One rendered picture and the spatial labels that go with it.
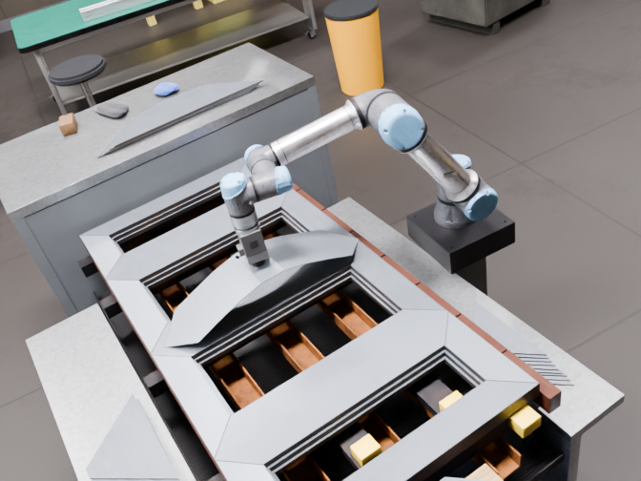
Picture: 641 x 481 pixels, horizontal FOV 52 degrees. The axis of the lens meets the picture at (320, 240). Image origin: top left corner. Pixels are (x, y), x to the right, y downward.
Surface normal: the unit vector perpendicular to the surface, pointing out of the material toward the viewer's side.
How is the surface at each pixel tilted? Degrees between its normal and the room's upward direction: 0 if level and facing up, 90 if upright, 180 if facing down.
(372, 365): 0
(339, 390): 0
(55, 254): 90
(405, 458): 0
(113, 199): 90
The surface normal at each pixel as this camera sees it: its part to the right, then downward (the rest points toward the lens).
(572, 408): -0.18, -0.77
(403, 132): 0.23, 0.47
